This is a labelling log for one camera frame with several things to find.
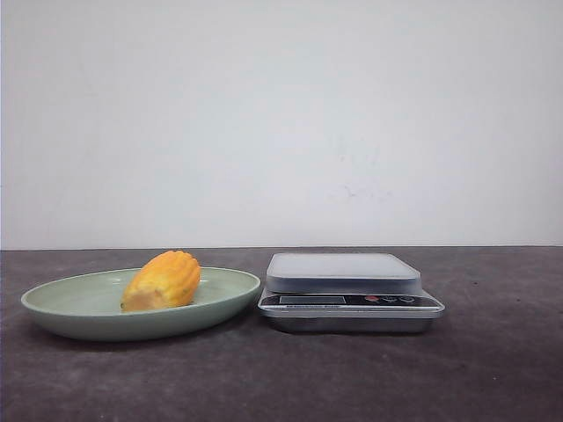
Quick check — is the pale green plate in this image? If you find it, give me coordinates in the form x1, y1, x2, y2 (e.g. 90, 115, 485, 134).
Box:
21, 267, 261, 341

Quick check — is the silver digital kitchen scale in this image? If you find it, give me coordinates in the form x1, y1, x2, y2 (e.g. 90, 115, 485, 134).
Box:
258, 252, 445, 333

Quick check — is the yellow corn cob piece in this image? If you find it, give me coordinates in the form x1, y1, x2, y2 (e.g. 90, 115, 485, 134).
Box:
121, 251, 201, 312

